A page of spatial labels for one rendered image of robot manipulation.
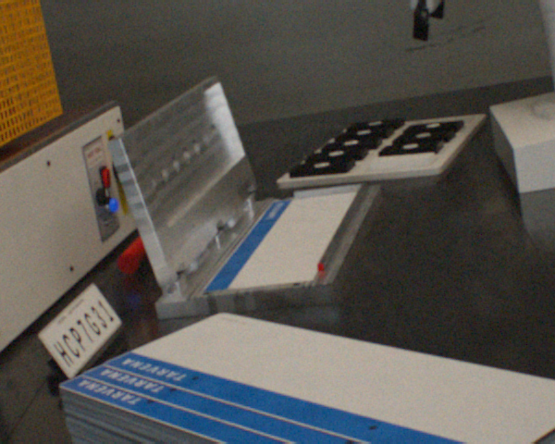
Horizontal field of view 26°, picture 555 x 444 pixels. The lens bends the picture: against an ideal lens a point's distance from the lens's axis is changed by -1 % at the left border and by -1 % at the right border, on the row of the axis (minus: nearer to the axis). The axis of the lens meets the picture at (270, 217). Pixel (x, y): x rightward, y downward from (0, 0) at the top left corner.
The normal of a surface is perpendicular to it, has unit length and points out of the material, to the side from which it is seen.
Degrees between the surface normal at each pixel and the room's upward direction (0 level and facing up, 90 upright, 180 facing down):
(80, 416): 90
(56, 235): 90
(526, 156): 90
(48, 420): 0
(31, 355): 0
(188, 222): 81
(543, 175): 90
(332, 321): 0
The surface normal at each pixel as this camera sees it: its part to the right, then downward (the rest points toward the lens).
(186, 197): 0.92, -0.26
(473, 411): -0.18, -0.95
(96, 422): -0.74, 0.29
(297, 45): -0.07, 0.25
